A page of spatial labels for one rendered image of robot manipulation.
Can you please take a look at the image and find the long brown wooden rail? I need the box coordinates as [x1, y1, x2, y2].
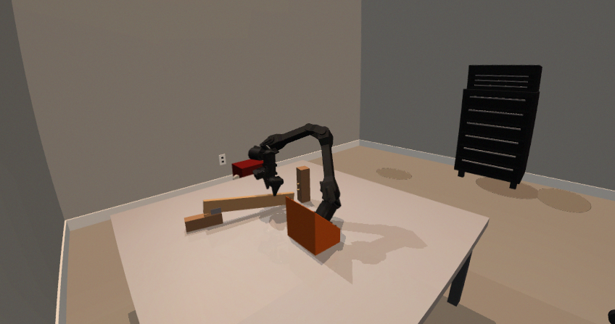
[203, 192, 294, 214]

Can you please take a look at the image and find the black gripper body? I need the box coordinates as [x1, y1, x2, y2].
[262, 162, 284, 186]

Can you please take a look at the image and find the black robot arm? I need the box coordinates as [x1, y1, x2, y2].
[249, 123, 342, 224]

